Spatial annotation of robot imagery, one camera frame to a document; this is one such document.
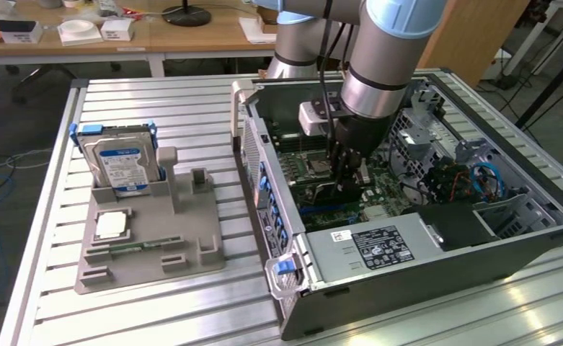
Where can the black round lamp base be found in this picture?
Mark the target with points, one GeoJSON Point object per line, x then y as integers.
{"type": "Point", "coordinates": [187, 16]}

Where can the green RAM stick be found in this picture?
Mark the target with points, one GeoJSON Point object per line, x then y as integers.
{"type": "Point", "coordinates": [132, 247]}

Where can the blue case latch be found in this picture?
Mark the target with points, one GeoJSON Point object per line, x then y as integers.
{"type": "Point", "coordinates": [283, 269]}

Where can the black tripod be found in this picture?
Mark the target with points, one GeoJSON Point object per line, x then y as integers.
{"type": "Point", "coordinates": [549, 88]}

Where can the hard disk in blue caddy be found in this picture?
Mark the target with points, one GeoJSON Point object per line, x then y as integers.
{"type": "Point", "coordinates": [117, 166]}

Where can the wooden desk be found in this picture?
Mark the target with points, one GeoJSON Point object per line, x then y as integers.
{"type": "Point", "coordinates": [45, 48]}

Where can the wooden cabinet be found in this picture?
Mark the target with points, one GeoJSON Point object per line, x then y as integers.
{"type": "Point", "coordinates": [468, 43]}

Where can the perforated metal disk bay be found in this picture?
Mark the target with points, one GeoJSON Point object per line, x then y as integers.
{"type": "Point", "coordinates": [425, 144]}

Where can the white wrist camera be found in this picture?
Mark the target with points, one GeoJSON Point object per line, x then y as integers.
{"type": "Point", "coordinates": [312, 120]}

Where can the white round tape dispenser box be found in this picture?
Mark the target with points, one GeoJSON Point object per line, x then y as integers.
{"type": "Point", "coordinates": [80, 32]}

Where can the white box with black lid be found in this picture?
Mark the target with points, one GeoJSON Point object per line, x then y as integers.
{"type": "Point", "coordinates": [20, 30]}

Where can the white labelled box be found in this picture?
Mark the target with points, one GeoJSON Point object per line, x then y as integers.
{"type": "Point", "coordinates": [116, 30]}

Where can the CPU socket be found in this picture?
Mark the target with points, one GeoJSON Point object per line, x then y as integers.
{"type": "Point", "coordinates": [316, 164]}

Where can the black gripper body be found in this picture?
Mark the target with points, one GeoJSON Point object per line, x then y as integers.
{"type": "Point", "coordinates": [360, 135]}

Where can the silver CPU chip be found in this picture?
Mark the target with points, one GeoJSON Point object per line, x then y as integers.
{"type": "Point", "coordinates": [109, 225]}

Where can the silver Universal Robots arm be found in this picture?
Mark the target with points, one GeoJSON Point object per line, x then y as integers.
{"type": "Point", "coordinates": [381, 54]}

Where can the green motherboard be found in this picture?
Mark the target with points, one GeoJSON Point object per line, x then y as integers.
{"type": "Point", "coordinates": [381, 194]}

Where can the office chair base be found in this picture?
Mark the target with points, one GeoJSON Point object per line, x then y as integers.
{"type": "Point", "coordinates": [45, 72]}

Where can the white paper stack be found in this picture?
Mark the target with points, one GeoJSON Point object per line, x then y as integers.
{"type": "Point", "coordinates": [259, 34]}

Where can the black open PC case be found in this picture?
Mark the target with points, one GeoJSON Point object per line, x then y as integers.
{"type": "Point", "coordinates": [453, 281]}

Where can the grey parts rack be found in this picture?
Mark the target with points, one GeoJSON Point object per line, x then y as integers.
{"type": "Point", "coordinates": [165, 223]}

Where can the installed black RAM stick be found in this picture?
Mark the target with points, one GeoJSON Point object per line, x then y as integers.
{"type": "Point", "coordinates": [307, 183]}

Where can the grey power supply unit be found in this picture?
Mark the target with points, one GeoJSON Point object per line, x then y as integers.
{"type": "Point", "coordinates": [372, 248]}

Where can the graphics card with metal bracket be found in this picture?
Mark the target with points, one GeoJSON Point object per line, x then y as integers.
{"type": "Point", "coordinates": [328, 198]}

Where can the blue expansion slot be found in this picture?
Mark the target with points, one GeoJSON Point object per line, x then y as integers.
{"type": "Point", "coordinates": [307, 210]}

